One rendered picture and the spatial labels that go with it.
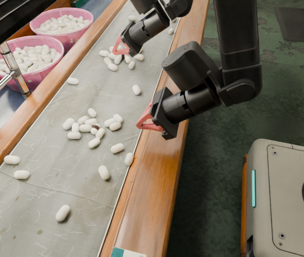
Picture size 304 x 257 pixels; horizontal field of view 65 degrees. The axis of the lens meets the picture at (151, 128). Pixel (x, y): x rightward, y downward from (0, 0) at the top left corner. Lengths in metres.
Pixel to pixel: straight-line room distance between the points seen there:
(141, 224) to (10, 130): 0.42
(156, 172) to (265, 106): 1.54
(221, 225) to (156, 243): 0.90
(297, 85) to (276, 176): 1.23
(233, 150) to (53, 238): 1.28
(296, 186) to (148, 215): 0.86
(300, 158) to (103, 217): 1.04
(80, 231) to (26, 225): 0.11
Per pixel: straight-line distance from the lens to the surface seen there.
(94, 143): 0.61
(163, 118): 0.47
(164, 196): 0.51
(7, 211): 0.60
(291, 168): 1.29
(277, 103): 2.07
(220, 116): 1.80
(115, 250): 0.46
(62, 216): 0.53
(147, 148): 0.58
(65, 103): 0.77
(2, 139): 0.70
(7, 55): 0.74
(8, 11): 0.47
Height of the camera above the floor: 1.22
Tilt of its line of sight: 48 degrees down
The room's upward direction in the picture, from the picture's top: straight up
